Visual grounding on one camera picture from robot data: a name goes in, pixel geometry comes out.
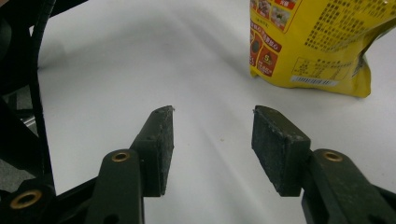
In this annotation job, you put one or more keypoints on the yellow spout pouch green cap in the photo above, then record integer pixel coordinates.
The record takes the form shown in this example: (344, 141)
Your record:
(311, 46)

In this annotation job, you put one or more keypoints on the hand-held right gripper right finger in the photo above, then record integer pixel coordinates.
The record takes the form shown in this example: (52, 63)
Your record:
(280, 149)

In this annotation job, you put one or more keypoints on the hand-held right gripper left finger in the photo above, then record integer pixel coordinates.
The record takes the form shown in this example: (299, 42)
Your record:
(155, 155)

